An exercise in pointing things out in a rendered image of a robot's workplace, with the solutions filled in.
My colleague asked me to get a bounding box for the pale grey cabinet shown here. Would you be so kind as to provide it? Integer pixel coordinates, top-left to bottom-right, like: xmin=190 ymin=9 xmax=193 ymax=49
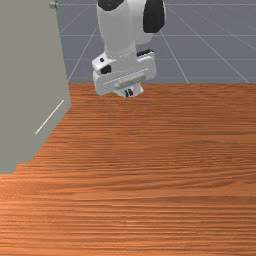
xmin=0 ymin=0 xmax=72 ymax=175

